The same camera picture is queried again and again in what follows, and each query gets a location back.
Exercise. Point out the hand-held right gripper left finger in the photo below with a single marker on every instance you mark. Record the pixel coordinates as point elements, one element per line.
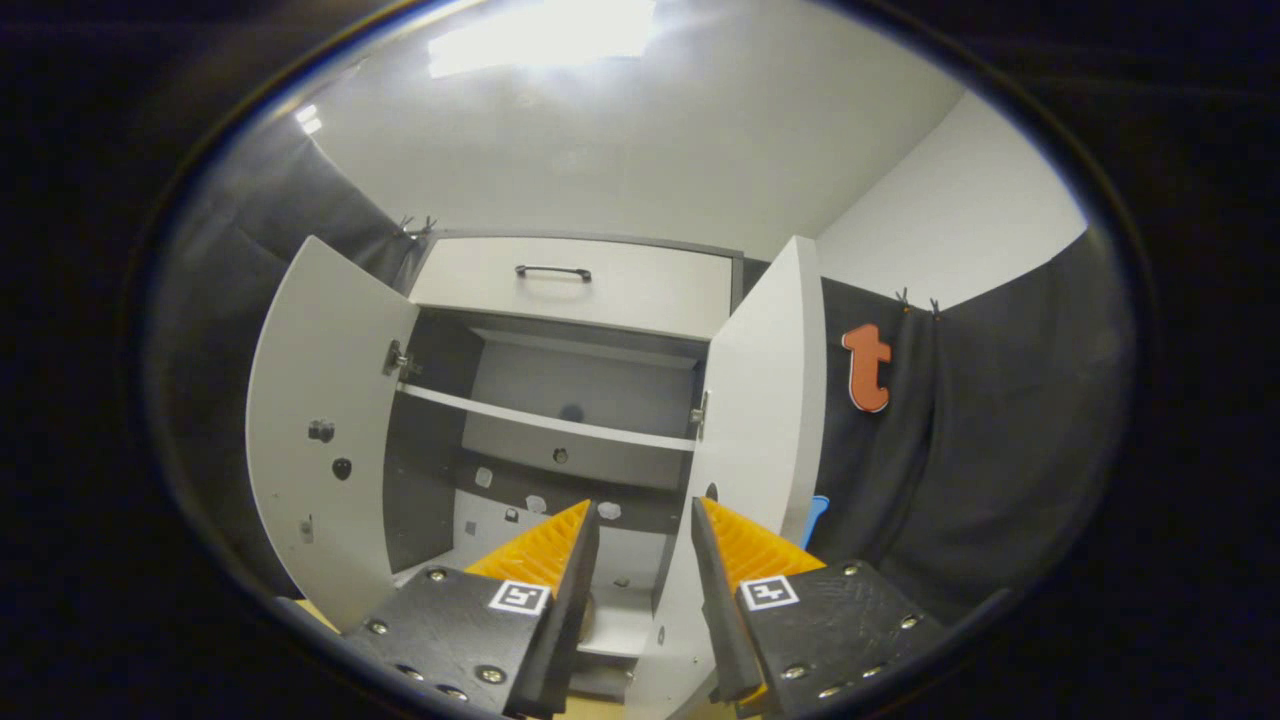
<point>570,620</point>

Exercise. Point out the white shoe cabinet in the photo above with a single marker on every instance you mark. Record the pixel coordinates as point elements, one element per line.
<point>430,480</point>

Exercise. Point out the metal left door hinge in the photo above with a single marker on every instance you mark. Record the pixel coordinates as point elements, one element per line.
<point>398,360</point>

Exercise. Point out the small ceiling light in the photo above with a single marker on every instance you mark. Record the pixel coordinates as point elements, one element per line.
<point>308,118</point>

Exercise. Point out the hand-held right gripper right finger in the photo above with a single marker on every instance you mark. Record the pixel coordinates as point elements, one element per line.
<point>715,620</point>

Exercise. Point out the white cabinet drawer front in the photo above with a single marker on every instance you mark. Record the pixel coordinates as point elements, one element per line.
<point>650,290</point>

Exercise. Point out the white cabinet shelf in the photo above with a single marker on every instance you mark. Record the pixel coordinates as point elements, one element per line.
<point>540,420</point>

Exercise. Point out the metal door hinge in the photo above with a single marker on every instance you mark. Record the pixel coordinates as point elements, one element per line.
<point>698,412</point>
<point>398,360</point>

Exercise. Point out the metal right door hinge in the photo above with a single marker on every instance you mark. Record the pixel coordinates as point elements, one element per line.
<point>698,412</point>

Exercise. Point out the white cabinet door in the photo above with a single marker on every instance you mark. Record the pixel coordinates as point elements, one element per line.
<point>320,350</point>
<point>760,400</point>

